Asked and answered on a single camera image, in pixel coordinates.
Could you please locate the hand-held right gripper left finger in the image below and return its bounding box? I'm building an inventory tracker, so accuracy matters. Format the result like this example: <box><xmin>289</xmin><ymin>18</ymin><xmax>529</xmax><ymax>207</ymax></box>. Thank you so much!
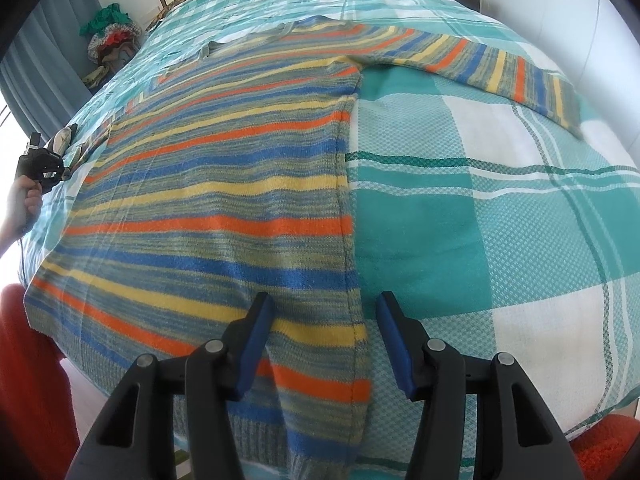
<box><xmin>66</xmin><ymin>292</ymin><xmax>276</xmax><ymax>480</ymax></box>

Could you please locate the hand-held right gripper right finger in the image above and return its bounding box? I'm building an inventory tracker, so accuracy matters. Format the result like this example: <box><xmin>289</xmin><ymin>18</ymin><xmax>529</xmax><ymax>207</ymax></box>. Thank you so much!
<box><xmin>375</xmin><ymin>290</ymin><xmax>577</xmax><ymax>480</ymax></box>

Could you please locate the striped knit sweater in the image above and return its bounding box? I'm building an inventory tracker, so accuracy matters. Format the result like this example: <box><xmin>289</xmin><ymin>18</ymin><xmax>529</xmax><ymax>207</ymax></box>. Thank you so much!
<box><xmin>24</xmin><ymin>16</ymin><xmax>583</xmax><ymax>466</ymax></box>

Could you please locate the person's left forearm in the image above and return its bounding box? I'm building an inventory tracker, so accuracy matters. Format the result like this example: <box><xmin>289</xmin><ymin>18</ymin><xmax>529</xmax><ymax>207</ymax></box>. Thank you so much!
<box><xmin>0</xmin><ymin>217</ymin><xmax>23</xmax><ymax>257</ymax></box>

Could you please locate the pile of colourful clothes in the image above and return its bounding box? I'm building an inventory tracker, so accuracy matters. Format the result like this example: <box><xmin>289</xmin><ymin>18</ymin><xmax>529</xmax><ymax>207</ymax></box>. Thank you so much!
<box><xmin>79</xmin><ymin>4</ymin><xmax>146</xmax><ymax>92</ymax></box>

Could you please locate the person's left hand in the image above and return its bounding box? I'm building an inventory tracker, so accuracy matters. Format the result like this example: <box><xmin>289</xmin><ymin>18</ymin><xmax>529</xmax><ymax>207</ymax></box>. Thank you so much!
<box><xmin>6</xmin><ymin>178</ymin><xmax>44</xmax><ymax>237</ymax></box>

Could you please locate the patterned cushion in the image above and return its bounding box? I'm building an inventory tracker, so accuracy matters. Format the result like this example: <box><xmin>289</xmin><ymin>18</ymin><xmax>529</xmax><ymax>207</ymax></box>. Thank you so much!
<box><xmin>49</xmin><ymin>124</ymin><xmax>93</xmax><ymax>168</ymax></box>

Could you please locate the blue curtain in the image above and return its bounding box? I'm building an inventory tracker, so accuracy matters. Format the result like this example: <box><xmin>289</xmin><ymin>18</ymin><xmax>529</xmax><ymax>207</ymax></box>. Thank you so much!
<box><xmin>0</xmin><ymin>0</ymin><xmax>103</xmax><ymax>133</ymax></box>

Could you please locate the teal checked blanket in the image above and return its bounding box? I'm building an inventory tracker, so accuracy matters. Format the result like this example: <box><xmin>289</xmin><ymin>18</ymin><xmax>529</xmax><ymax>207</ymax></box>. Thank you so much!
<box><xmin>17</xmin><ymin>0</ymin><xmax>640</xmax><ymax>480</ymax></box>

